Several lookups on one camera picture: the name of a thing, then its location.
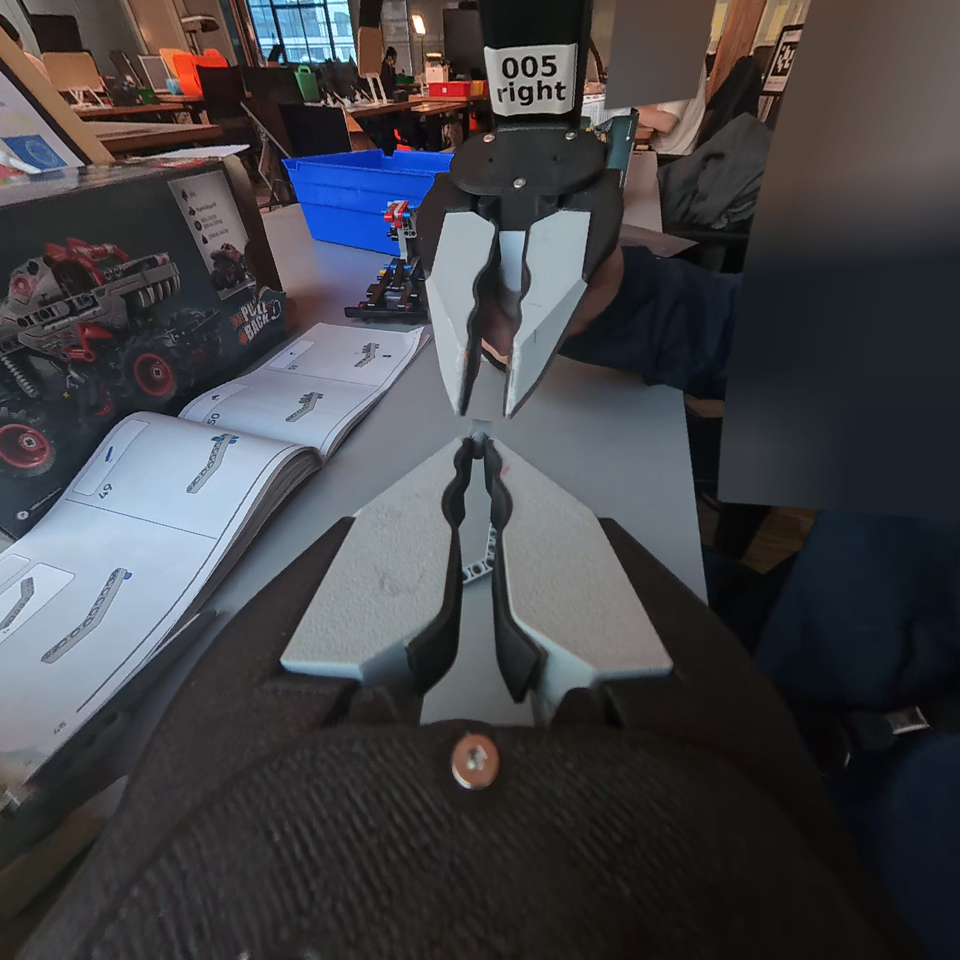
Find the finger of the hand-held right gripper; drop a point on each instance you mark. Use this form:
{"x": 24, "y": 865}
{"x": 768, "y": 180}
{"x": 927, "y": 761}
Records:
{"x": 454, "y": 300}
{"x": 551, "y": 292}

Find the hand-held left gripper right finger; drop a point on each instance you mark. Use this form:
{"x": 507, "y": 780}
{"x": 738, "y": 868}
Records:
{"x": 577, "y": 592}

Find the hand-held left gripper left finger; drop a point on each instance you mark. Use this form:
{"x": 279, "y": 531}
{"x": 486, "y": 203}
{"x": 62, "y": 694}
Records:
{"x": 382, "y": 577}

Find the light grey lego beam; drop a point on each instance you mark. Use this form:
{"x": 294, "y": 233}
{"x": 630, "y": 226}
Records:
{"x": 480, "y": 564}

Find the small grey lego connector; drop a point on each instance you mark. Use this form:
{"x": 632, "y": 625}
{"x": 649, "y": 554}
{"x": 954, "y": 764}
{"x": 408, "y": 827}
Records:
{"x": 478, "y": 433}

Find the person's right forearm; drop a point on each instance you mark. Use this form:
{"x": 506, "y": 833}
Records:
{"x": 667, "y": 322}

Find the partly built lego chassis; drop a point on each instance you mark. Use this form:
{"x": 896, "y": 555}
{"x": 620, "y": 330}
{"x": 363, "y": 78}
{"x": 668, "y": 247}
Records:
{"x": 394, "y": 277}

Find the white lego instruction booklet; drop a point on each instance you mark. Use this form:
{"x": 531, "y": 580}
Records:
{"x": 172, "y": 525}

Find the black monster truck lego box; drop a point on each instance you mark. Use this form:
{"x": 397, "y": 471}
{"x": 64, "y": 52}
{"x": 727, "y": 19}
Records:
{"x": 112, "y": 322}

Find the person's right hand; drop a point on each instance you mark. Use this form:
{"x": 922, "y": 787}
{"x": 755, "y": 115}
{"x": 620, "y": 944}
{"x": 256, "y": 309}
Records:
{"x": 496, "y": 346}

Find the dark teal box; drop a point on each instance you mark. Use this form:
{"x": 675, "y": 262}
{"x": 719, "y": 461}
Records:
{"x": 621, "y": 146}

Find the red bin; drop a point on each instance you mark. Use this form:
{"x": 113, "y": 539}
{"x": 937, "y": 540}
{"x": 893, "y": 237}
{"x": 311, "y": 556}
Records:
{"x": 448, "y": 89}

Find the black monitor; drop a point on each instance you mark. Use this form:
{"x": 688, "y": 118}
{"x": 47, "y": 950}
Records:
{"x": 461, "y": 41}

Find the blue plastic bin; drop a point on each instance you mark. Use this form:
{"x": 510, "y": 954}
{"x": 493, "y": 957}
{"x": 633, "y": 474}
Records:
{"x": 352, "y": 195}

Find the dark jacket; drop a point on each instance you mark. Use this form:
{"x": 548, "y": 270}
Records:
{"x": 720, "y": 172}

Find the green bag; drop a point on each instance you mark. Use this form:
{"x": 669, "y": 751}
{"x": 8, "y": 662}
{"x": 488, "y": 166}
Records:
{"x": 304, "y": 79}

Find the large window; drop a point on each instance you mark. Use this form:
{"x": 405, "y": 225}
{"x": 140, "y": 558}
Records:
{"x": 300, "y": 30}

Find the black marker board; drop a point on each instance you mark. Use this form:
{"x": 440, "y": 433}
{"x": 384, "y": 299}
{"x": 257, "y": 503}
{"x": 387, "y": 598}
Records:
{"x": 784, "y": 60}

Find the person's dark blue clothing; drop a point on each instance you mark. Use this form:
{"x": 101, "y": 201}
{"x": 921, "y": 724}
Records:
{"x": 847, "y": 675}

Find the black badge reel clip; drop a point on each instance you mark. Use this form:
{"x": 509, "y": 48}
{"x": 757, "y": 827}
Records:
{"x": 892, "y": 724}

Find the orange crate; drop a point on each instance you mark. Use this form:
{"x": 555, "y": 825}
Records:
{"x": 191, "y": 71}

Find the wooden table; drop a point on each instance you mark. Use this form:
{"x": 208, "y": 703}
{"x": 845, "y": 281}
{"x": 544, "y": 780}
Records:
{"x": 150, "y": 124}

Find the framed sign board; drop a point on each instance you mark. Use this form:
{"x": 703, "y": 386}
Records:
{"x": 30, "y": 120}

